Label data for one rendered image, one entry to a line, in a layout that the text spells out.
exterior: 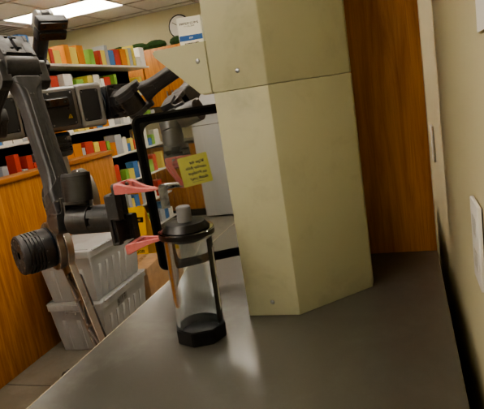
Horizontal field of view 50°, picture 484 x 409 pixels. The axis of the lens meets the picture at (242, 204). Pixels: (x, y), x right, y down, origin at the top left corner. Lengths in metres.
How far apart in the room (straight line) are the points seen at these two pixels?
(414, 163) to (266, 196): 0.47
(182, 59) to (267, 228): 0.37
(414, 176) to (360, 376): 0.64
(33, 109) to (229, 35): 0.48
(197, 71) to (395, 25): 0.53
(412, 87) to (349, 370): 0.73
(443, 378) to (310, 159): 0.47
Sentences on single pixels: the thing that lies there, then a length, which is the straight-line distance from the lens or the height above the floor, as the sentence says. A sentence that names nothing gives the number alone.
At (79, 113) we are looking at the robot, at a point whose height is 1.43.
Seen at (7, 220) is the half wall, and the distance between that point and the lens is 3.40.
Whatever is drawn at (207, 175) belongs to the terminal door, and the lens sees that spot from 1.32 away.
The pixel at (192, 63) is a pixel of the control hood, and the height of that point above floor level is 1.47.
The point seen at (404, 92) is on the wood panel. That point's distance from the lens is 1.35.
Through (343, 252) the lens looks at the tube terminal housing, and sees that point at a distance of 1.13.
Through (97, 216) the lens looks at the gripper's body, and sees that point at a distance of 1.05.
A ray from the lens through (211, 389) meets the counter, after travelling 0.90.
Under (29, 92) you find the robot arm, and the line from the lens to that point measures 1.27.
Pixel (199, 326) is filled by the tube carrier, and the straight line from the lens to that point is 1.02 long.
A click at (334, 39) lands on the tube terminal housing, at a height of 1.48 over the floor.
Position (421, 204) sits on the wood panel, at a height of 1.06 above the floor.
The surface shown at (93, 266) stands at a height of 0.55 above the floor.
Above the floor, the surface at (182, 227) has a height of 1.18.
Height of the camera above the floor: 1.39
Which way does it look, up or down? 12 degrees down
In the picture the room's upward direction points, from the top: 9 degrees counter-clockwise
